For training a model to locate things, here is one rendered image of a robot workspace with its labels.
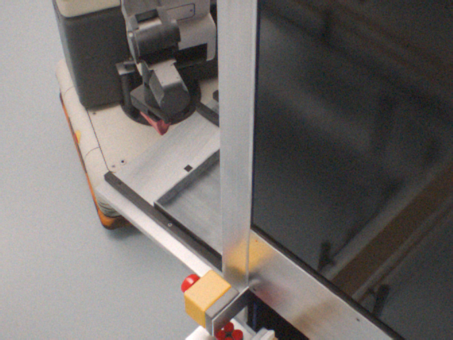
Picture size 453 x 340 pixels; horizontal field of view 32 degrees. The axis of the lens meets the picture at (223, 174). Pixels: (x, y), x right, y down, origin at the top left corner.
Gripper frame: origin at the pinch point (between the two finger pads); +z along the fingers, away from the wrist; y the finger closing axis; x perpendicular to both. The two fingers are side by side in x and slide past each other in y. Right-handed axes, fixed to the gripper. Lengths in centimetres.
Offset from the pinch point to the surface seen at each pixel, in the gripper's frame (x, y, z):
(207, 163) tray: 11.1, 0.9, 18.6
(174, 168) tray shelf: 5.8, -4.3, 20.3
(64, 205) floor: 14, -76, 107
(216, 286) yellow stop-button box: -15.4, 30.1, 6.0
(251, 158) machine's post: -11.6, 34.0, -28.8
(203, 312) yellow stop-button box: -20.3, 31.9, 6.6
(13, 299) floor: -21, -58, 108
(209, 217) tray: 1.7, 10.7, 20.4
